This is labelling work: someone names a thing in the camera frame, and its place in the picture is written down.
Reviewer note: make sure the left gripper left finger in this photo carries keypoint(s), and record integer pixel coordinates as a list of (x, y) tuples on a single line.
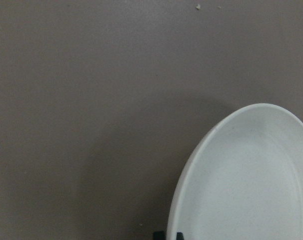
[(158, 235)]

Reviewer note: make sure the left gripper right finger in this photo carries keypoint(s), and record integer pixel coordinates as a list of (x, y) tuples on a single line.
[(179, 236)]

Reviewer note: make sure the cream round plate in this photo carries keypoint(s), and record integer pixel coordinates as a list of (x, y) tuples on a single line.
[(244, 180)]

